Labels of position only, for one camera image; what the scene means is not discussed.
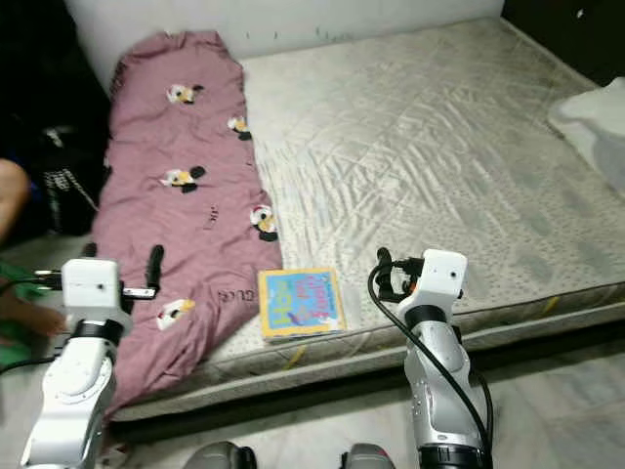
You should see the colourful children's book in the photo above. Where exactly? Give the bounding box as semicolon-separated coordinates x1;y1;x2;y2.
257;267;347;341

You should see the cream printed pillow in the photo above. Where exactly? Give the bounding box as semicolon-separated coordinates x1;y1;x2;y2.
547;78;625;201

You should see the black bag with white print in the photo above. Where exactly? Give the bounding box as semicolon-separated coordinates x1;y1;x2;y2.
39;122;108;235

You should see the person in grey clothes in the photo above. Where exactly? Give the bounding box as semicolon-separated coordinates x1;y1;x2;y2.
0;156;64;338

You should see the purple cartoon print blanket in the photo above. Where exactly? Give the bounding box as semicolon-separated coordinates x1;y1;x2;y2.
91;29;284;421

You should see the green plastic stool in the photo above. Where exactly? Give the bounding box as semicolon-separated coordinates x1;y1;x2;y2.
0;259;50;372

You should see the white quilted mattress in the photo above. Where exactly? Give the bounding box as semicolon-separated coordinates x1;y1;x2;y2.
127;18;625;416

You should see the grey left robot leg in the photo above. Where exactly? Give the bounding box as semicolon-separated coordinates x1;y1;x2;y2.
184;442;245;469

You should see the grey robot leg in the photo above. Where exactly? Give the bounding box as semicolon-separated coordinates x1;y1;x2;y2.
184;442;245;469
340;445;396;469

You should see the grey right robot leg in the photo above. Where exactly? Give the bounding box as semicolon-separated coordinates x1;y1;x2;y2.
340;445;396;469

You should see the black bedside furniture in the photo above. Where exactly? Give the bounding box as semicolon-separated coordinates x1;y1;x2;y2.
0;0;108;162

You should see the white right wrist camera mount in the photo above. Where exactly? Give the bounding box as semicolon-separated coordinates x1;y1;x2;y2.
417;249;468;309

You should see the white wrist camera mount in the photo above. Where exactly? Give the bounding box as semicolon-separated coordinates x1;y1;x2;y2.
417;249;468;309
61;257;133;323

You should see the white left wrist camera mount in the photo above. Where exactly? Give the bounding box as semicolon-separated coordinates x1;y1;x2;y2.
61;257;133;323

